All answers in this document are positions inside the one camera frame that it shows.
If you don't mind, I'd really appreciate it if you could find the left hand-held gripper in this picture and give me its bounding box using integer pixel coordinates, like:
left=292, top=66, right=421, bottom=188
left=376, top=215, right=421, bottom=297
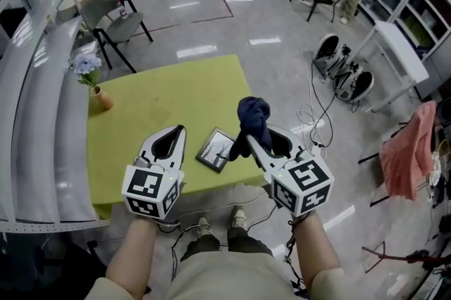
left=121, top=124, right=188, bottom=221

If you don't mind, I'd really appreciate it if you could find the white table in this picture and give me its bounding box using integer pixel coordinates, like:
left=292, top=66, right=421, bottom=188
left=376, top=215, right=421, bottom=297
left=347, top=20, right=431, bottom=113

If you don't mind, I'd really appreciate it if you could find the patterned white bag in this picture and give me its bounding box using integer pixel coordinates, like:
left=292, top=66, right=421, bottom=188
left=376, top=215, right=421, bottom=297
left=428, top=146, right=444, bottom=187

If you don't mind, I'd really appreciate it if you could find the pink cloth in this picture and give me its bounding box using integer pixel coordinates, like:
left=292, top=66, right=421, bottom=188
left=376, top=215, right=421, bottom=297
left=379, top=101, right=438, bottom=201

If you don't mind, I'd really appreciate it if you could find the grey chair with black legs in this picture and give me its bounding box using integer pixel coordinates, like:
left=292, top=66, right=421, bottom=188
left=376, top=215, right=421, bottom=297
left=80, top=0, right=154, bottom=73

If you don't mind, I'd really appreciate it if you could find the person's shoe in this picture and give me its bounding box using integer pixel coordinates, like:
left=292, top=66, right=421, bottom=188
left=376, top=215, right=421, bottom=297
left=197, top=216, right=212, bottom=239
left=230, top=206, right=247, bottom=231

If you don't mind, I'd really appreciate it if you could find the black office chair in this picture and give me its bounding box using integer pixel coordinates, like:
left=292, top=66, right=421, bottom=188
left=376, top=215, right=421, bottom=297
left=0, top=240, right=109, bottom=300

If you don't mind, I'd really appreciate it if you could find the person's right shoe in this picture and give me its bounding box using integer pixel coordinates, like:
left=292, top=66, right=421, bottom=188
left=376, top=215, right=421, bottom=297
left=230, top=206, right=247, bottom=231

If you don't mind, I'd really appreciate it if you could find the red stand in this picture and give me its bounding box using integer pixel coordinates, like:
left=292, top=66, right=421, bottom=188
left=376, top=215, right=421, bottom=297
left=362, top=240, right=451, bottom=275

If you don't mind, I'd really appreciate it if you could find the person's right leg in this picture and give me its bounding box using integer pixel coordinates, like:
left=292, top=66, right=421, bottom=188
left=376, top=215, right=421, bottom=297
left=227, top=226, right=274, bottom=256

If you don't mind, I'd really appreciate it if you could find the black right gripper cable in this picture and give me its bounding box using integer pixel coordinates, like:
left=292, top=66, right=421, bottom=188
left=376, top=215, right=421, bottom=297
left=283, top=215, right=308, bottom=296

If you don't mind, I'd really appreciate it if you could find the pale blue flower bunch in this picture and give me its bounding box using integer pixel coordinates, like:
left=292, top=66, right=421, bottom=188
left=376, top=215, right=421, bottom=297
left=65, top=52, right=103, bottom=88

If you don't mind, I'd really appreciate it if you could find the person's left shoe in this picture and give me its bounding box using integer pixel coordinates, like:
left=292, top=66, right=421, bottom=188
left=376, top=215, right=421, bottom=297
left=197, top=216, right=212, bottom=239

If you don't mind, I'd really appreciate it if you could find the person's left leg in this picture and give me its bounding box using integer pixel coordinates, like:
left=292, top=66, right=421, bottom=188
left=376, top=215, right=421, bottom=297
left=181, top=233, right=221, bottom=263

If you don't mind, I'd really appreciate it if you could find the black floor cable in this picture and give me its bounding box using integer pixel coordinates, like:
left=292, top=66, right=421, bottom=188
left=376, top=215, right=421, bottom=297
left=309, top=55, right=338, bottom=149

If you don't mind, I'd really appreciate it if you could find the white floor cable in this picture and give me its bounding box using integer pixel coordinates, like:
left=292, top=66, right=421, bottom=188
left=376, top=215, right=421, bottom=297
left=297, top=104, right=327, bottom=137

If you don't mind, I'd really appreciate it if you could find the tan ceramic vase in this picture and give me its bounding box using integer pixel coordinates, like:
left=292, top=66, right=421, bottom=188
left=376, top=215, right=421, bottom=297
left=90, top=85, right=116, bottom=112

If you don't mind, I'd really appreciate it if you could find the person's right forearm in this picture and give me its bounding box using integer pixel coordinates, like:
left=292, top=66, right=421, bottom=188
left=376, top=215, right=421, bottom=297
left=291, top=212, right=345, bottom=292

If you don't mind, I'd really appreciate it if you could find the person's left forearm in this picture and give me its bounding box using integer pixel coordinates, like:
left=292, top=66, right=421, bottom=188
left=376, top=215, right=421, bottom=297
left=104, top=215, right=159, bottom=296

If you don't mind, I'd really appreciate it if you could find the person's leg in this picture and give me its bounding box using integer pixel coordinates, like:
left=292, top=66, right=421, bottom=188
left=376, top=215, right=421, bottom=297
left=227, top=226, right=274, bottom=256
left=181, top=233, right=221, bottom=263

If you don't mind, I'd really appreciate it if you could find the dark blue cloth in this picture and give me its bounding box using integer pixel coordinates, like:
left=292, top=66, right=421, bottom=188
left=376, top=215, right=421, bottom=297
left=227, top=96, right=273, bottom=163

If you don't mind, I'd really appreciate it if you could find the white hard-shell backpack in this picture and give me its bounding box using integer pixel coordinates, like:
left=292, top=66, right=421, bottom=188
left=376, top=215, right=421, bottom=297
left=333, top=70, right=374, bottom=103
left=312, top=33, right=341, bottom=76
left=330, top=46, right=357, bottom=81

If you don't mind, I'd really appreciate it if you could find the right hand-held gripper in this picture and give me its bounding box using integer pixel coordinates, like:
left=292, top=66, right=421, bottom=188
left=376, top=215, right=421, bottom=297
left=245, top=124, right=335, bottom=218

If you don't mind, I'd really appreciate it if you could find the table with green tablecloth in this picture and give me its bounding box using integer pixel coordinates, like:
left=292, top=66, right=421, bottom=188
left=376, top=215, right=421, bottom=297
left=86, top=54, right=268, bottom=220

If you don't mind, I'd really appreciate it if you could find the green box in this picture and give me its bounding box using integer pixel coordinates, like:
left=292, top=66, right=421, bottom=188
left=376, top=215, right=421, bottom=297
left=403, top=15, right=433, bottom=48

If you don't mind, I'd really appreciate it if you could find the grey metal locker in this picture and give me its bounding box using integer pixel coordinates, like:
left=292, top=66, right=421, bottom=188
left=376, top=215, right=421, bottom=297
left=421, top=32, right=451, bottom=99

